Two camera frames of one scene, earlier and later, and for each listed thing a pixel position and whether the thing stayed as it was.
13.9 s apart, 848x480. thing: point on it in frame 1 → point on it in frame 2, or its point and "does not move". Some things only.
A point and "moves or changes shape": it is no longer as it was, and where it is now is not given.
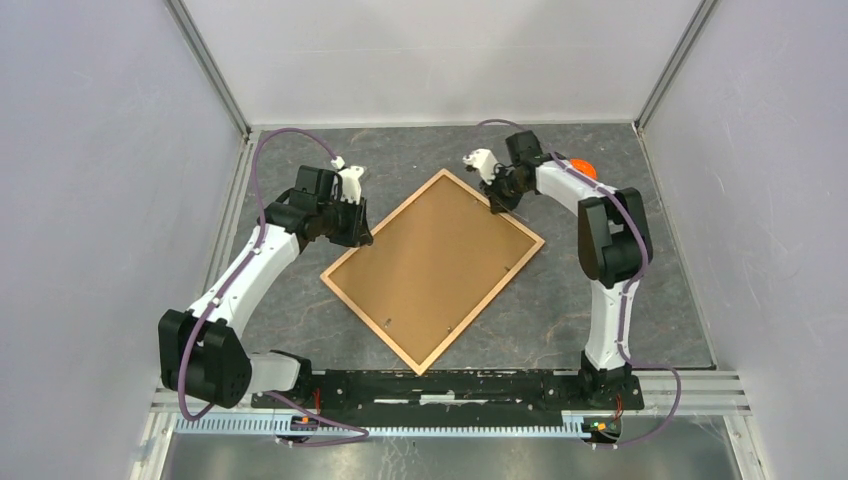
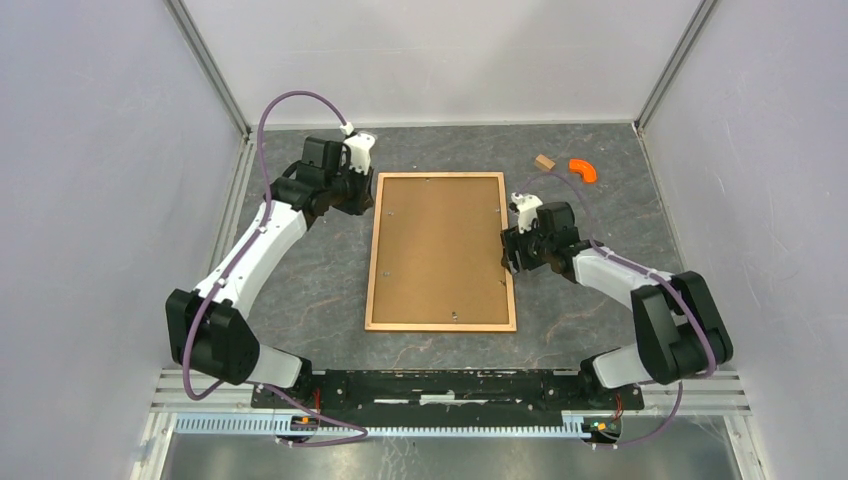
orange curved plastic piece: x=584 y=167 does not move
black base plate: x=447 y=395 does not move
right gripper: x=497 y=201 → x=512 y=240
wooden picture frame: x=433 y=264 moves or changes shape
